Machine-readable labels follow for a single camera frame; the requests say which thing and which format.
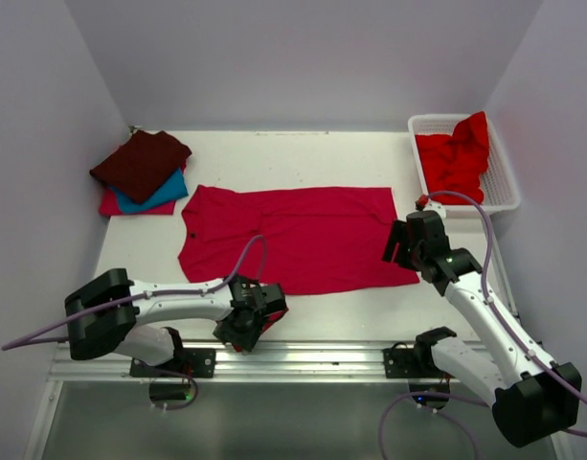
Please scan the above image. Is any crimson t-shirt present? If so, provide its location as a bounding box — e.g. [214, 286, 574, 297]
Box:
[178, 186, 418, 295]

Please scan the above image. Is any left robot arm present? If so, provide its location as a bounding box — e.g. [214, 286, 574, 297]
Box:
[65, 268, 288, 379]

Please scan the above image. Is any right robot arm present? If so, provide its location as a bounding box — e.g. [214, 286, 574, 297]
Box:
[382, 211, 582, 448]

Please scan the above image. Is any bright red t-shirt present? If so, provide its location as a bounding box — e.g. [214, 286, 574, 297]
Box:
[416, 112, 490, 204]

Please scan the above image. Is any white plastic basket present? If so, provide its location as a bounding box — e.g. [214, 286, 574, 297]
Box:
[408, 114, 520, 214]

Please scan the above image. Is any blue folded t-shirt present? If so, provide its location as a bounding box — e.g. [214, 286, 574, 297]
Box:
[106, 169, 188, 215]

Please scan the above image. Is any pink folded t-shirt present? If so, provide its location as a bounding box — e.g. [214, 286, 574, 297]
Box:
[99, 189, 176, 217]

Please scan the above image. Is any dark maroon folded t-shirt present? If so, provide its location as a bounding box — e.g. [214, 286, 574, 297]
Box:
[89, 130, 192, 204]

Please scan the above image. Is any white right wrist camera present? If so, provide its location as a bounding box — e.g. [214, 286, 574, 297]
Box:
[415, 195, 447, 219]

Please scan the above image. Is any aluminium mounting rail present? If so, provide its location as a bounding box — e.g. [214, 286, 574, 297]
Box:
[47, 213, 553, 384]

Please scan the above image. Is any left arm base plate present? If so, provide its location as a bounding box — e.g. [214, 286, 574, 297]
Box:
[129, 348, 216, 379]

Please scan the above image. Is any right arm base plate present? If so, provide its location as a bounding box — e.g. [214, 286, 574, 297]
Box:
[382, 342, 453, 380]

